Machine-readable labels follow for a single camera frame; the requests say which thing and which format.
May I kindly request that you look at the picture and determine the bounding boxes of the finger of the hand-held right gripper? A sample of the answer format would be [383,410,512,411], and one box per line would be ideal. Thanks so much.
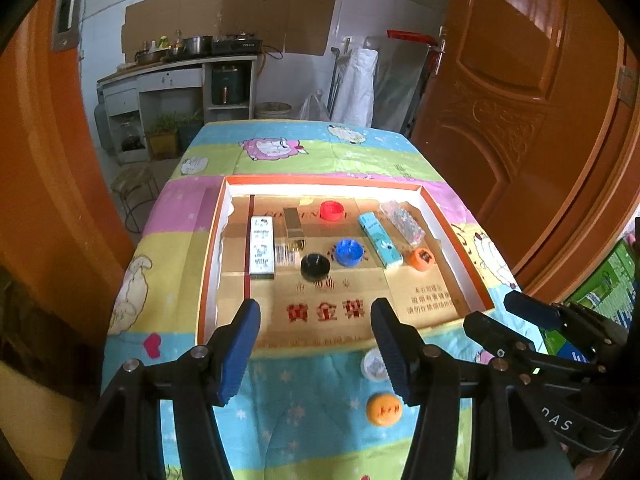
[463,311,539,362]
[504,290,581,334]

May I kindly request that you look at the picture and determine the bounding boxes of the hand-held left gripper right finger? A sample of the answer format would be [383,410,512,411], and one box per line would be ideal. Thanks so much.
[370,297,576,480]

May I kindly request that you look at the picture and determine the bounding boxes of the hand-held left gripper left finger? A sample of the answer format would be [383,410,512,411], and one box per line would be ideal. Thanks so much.
[60,298,262,480]

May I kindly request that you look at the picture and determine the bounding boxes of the white bottle cap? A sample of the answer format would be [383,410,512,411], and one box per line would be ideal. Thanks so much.
[361,349,393,381]

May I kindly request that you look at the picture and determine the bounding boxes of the orange cap with black mark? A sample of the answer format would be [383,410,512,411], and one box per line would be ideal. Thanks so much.
[409,246,435,272]

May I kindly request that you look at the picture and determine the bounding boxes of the white cartoon tin box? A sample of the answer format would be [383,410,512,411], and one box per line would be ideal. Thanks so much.
[249,215,276,280]

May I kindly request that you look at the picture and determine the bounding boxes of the black bottle cap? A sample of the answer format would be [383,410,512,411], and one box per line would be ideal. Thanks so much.
[300,254,331,282]

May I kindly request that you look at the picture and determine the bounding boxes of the blue bottle cap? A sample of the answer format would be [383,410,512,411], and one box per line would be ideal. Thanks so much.
[335,239,365,267]

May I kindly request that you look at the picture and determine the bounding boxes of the clear plastic pin box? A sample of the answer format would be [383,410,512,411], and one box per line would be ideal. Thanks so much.
[380,201,427,247]

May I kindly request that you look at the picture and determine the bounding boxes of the shallow orange-rimmed cardboard box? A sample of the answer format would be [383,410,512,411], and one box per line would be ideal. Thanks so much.
[196,175,496,356]

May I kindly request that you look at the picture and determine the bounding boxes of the person's right hand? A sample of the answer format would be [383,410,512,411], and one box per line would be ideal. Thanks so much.
[560,442,624,480]

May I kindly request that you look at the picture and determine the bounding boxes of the orange bottle cap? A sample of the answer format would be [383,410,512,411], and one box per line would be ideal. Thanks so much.
[366,393,404,427]

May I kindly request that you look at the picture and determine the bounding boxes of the green printed carton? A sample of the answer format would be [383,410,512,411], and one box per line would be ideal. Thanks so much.
[542,240,640,362]

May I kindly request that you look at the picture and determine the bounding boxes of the golden cardboard liner sheet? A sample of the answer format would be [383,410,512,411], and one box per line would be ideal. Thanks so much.
[217,195,466,348]

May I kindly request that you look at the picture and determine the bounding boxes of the teal slim box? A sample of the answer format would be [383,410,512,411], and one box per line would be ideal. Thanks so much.
[357,211,404,269]

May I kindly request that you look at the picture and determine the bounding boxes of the small gold box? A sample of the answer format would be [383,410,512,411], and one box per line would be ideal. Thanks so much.
[282,206,309,254]

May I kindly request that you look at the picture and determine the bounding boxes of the cartoon printed blanket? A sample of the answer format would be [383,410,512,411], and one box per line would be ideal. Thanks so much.
[102,120,566,480]

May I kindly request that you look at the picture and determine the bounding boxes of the brown panelled wooden door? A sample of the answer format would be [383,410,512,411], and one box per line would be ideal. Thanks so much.
[410,0,622,286]

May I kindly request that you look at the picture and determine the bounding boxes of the planter box with greens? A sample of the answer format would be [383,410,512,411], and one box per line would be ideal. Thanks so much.
[145,112,204,159]

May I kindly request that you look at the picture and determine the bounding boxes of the glass jar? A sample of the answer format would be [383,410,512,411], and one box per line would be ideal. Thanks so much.
[120,120,146,154]

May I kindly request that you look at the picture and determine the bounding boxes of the woven basket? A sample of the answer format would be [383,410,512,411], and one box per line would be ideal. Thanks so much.
[254,101,293,120]

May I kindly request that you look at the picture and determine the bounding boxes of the metal door hinge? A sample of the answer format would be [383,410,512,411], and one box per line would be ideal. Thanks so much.
[617,65,640,107]

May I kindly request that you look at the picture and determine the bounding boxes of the clear plastic bag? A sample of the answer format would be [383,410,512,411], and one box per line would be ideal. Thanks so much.
[299,91,331,121]

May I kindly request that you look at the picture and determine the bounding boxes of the dark air fryer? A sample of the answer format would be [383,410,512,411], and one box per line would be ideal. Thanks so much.
[211,64,247,107]

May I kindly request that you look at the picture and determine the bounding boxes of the white sack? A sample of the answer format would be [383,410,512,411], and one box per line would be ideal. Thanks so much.
[330,47,376,129]

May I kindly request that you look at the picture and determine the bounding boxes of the plain orange wooden door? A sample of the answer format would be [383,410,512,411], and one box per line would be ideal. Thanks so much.
[0,0,137,361]

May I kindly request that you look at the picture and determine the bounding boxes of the kitchen counter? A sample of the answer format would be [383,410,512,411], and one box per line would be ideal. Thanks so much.
[97,52,259,127]

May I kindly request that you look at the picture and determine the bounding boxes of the red paper strip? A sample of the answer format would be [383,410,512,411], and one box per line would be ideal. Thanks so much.
[387,30,437,47]

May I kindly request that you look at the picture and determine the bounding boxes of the black gas stove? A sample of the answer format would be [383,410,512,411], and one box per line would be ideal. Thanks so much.
[212,34,264,55]

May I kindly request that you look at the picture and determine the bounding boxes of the dark frying pan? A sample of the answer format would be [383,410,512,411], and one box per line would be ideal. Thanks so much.
[136,47,171,65]

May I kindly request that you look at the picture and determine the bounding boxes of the steel cooking pot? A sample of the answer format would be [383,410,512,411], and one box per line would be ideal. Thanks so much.
[181,35,214,56]

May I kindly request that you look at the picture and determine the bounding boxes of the metal door latch plate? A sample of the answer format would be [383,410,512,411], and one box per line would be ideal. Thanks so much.
[52,0,84,52]

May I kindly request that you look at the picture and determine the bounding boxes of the brown door frame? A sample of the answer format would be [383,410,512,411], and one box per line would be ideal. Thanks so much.
[515,35,640,302]

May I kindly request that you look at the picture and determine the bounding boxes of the metal frame stool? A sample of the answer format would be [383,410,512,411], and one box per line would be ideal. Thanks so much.
[111,165,161,234]

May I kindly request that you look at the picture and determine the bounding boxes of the silver door handle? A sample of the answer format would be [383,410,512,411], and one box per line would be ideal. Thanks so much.
[430,25,449,79]

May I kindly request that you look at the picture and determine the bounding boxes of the cardboard wall panels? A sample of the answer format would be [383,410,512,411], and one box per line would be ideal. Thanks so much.
[121,0,337,57]

